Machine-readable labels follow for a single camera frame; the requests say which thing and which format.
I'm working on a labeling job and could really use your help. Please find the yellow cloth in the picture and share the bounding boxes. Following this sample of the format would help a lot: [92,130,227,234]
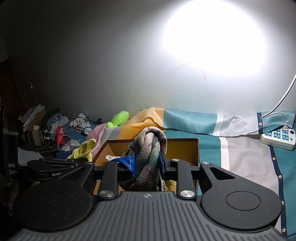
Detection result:
[66,138,96,162]

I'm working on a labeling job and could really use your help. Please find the grey multicolour sock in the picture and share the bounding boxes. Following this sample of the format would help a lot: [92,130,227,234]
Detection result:
[119,126,167,192]

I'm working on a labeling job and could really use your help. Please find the black cardboard box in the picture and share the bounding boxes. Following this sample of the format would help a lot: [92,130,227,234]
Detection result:
[92,138,200,201]

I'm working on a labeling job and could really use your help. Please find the red small packet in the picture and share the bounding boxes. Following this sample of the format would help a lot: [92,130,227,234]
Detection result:
[56,126,64,145]

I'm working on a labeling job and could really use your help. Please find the black white striped socks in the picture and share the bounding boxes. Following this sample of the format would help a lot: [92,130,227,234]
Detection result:
[40,108,69,135]

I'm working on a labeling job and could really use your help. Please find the pink cloth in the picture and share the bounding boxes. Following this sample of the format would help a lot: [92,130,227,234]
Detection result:
[85,123,107,158]

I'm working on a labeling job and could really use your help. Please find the green frog plush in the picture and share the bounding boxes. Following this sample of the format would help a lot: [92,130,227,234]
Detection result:
[106,111,130,128]

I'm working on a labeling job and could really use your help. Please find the colour-block bed sheet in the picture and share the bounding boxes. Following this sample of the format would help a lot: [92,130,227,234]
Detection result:
[100,107,295,240]

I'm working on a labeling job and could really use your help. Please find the white power strip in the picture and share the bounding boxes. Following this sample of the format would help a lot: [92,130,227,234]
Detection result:
[260,128,295,151]

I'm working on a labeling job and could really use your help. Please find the white earphone cable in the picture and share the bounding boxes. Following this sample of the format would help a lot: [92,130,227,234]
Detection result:
[57,134,80,152]

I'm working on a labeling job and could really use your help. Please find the white power cable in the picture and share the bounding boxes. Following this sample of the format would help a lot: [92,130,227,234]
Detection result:
[262,74,296,130]

